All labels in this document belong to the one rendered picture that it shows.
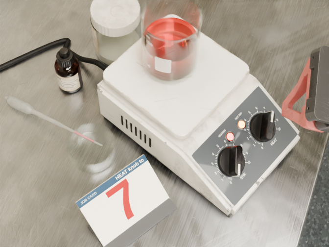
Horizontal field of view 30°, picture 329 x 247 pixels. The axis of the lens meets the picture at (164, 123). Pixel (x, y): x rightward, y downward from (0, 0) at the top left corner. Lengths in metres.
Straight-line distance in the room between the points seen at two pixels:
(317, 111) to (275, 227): 0.21
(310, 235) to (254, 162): 0.85
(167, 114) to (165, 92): 0.03
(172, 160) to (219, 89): 0.09
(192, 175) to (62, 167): 0.15
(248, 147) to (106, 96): 0.16
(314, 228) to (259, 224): 0.84
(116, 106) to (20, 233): 0.17
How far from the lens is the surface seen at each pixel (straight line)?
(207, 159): 0.65
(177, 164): 0.66
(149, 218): 0.68
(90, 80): 0.77
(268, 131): 0.67
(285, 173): 0.72
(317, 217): 1.54
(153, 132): 0.65
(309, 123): 0.55
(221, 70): 0.67
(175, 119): 0.63
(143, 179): 0.67
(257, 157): 0.68
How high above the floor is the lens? 1.39
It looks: 60 degrees down
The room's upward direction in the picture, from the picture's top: 2 degrees clockwise
